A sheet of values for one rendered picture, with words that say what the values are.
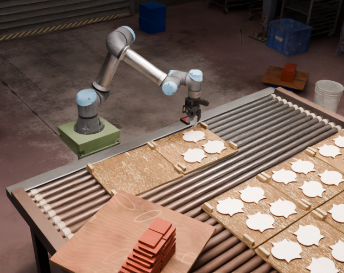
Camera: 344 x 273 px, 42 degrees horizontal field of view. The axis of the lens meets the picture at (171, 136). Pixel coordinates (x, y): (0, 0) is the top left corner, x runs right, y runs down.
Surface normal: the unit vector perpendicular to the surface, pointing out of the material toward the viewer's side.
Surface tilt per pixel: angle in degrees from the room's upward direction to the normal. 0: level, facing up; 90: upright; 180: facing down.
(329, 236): 0
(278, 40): 90
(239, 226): 0
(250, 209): 0
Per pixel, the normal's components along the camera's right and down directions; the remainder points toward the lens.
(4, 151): 0.04, -0.84
